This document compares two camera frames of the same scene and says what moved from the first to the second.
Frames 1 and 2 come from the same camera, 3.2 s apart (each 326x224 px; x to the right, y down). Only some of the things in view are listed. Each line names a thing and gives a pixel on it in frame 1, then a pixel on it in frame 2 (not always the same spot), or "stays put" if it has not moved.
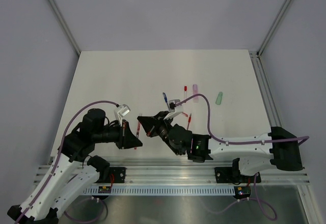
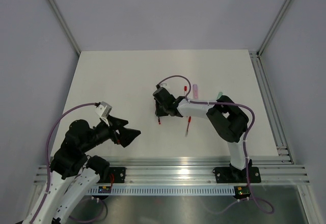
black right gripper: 151,127 to 159,112
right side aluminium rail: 268,101 stays put
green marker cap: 219,98 stays put
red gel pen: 189,119 stays put
